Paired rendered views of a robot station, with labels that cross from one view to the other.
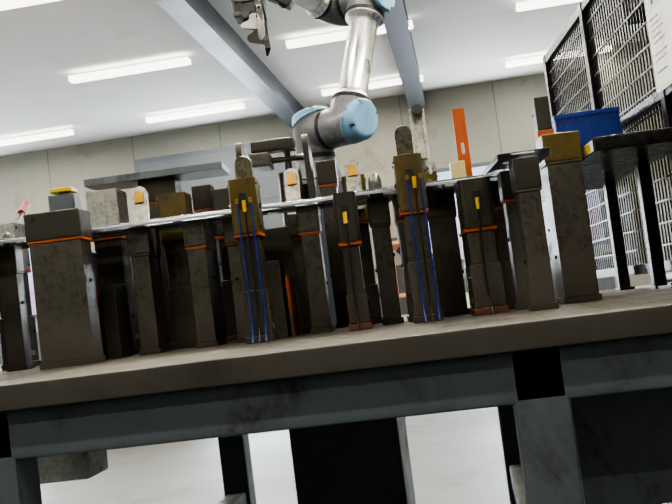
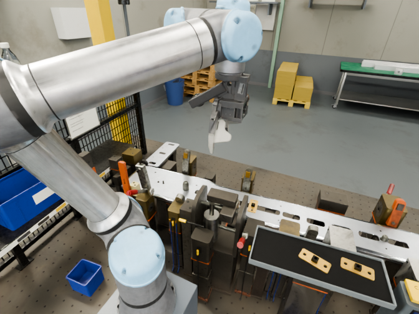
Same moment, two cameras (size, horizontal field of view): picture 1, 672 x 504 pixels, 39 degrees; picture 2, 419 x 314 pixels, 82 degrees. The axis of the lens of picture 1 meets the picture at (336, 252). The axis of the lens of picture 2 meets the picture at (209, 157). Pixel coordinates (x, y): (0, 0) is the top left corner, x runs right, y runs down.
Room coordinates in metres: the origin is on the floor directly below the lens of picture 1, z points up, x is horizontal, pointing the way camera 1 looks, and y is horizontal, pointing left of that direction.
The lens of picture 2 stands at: (3.07, 0.27, 1.78)
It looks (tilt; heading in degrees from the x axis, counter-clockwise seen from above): 32 degrees down; 197
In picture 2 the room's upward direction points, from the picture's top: 2 degrees clockwise
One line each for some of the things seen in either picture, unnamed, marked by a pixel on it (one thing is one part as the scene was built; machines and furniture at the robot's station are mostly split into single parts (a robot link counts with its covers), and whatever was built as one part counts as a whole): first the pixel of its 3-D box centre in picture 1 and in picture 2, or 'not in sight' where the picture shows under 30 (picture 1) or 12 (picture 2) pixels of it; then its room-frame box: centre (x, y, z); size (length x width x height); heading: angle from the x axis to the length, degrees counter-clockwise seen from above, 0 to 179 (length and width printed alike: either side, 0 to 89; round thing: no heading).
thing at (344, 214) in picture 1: (352, 261); (210, 194); (2.02, -0.03, 0.84); 0.10 x 0.05 x 0.29; 178
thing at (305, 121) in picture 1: (314, 132); (138, 261); (2.78, 0.02, 1.27); 0.13 x 0.12 x 0.14; 49
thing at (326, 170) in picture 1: (335, 244); (189, 240); (2.42, 0.00, 0.91); 0.07 x 0.05 x 0.42; 178
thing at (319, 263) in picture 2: not in sight; (315, 259); (2.56, 0.44, 1.17); 0.08 x 0.04 x 0.01; 67
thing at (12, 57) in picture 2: not in sight; (13, 68); (2.27, -0.88, 1.53); 0.07 x 0.07 x 0.20
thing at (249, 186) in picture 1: (252, 261); (245, 198); (2.02, 0.18, 0.87); 0.12 x 0.07 x 0.35; 178
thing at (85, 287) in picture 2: not in sight; (86, 277); (2.63, -0.42, 0.75); 0.11 x 0.10 x 0.09; 88
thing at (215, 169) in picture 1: (158, 177); (315, 261); (2.56, 0.45, 1.16); 0.37 x 0.14 x 0.02; 88
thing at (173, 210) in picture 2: (362, 251); (178, 238); (2.41, -0.07, 0.88); 0.11 x 0.07 x 0.37; 178
